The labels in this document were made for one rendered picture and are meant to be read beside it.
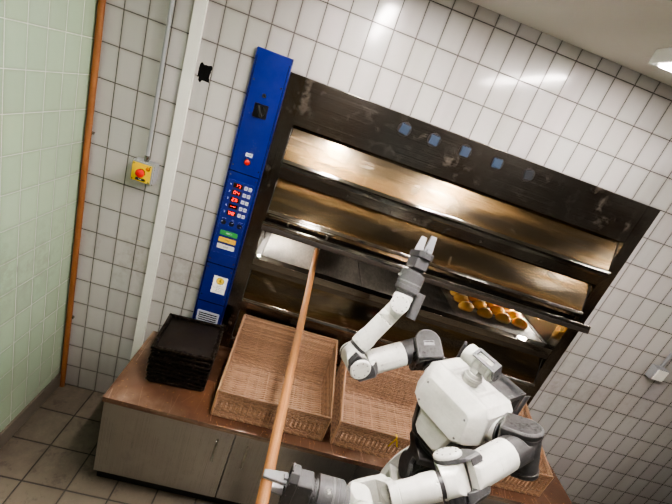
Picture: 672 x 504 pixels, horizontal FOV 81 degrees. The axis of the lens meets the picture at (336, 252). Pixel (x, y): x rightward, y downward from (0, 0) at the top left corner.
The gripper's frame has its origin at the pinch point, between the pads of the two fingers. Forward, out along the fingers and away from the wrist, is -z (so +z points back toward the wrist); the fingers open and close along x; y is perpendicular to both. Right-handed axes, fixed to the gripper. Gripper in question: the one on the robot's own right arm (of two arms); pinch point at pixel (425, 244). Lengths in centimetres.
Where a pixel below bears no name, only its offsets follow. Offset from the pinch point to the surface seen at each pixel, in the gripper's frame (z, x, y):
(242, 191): 4, -66, 70
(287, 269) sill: 31, -80, 33
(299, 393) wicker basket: 90, -79, 0
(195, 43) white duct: -43, -49, 112
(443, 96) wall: -70, -36, 5
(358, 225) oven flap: -5, -64, 11
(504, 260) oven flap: -20, -58, -69
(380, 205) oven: -18, -58, 6
